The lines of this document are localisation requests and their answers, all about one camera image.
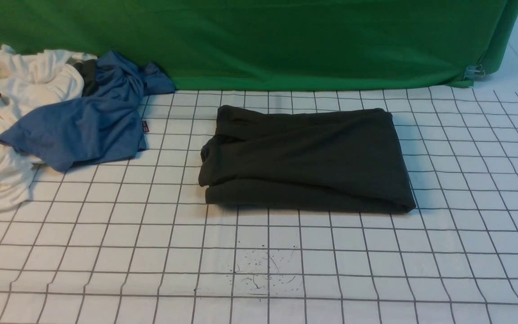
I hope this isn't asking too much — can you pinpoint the white grid tablecloth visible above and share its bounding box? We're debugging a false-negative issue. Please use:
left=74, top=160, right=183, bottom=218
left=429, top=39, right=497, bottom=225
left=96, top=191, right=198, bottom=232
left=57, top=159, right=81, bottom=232
left=0, top=86, right=518, bottom=324

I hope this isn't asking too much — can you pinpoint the metal binder clip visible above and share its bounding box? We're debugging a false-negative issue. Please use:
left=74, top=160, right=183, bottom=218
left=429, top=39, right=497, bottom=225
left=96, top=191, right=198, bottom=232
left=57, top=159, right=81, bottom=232
left=463, top=64, right=487, bottom=81

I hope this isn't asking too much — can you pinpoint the blue crumpled shirt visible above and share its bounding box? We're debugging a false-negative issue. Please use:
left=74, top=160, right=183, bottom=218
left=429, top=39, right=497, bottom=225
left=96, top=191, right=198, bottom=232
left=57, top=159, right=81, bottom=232
left=0, top=51, right=175, bottom=172

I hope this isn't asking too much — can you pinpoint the dark gray long-sleeve top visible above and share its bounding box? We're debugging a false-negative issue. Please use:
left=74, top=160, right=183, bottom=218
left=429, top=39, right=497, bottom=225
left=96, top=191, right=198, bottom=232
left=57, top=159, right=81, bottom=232
left=198, top=105, right=416, bottom=214

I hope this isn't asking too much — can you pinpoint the green backdrop cloth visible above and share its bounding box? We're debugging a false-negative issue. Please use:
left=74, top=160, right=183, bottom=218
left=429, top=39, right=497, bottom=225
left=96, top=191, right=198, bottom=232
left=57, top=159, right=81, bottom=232
left=0, top=0, right=518, bottom=91

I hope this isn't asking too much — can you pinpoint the white crumpled garment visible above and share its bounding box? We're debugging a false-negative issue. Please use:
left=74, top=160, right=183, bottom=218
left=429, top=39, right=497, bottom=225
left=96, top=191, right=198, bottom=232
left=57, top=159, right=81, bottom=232
left=0, top=45, right=96, bottom=211

